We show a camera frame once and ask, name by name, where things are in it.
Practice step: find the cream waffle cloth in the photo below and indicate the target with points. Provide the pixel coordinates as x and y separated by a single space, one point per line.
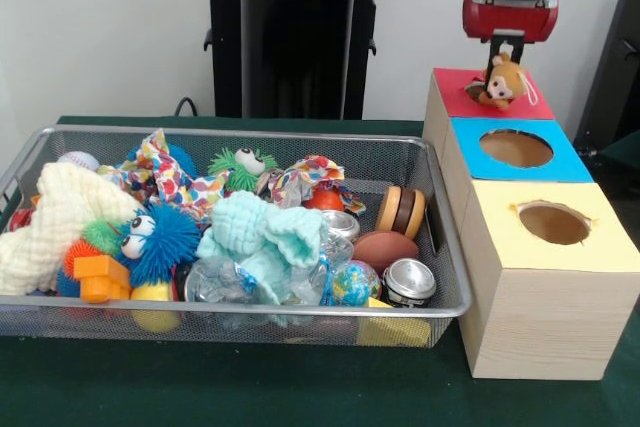
65 217

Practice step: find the polka-dot fabric scrunchie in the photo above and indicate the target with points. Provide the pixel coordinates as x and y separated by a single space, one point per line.
300 182

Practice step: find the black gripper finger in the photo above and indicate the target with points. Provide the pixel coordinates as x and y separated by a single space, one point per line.
518 52
496 49

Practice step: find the blue spiky rubber ball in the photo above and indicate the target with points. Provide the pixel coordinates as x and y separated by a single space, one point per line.
165 247

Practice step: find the mint green waffle cloth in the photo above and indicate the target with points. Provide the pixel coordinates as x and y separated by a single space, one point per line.
250 227

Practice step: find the black flat panel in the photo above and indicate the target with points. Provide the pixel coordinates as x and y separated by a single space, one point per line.
615 62

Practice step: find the brown monkey plush toy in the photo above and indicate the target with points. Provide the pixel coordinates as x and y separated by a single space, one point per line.
502 84

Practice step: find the wooden toy hamburger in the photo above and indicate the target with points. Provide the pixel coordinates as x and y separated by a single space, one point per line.
400 209

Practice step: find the green spiky ball with eyes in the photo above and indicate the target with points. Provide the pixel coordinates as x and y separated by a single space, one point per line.
240 169

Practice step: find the brown toy football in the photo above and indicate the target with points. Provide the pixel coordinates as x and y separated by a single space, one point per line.
385 249

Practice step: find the small globe ball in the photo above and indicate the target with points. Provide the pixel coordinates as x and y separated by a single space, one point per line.
356 283

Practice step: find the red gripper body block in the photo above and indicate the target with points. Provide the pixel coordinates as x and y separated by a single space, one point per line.
510 19

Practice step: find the dark green table cloth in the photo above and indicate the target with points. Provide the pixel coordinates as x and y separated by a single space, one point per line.
625 147
250 387

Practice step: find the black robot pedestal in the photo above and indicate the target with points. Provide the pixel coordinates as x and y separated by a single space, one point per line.
225 47

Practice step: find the wooden box with three holes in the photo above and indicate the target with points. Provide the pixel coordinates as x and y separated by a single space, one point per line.
540 317

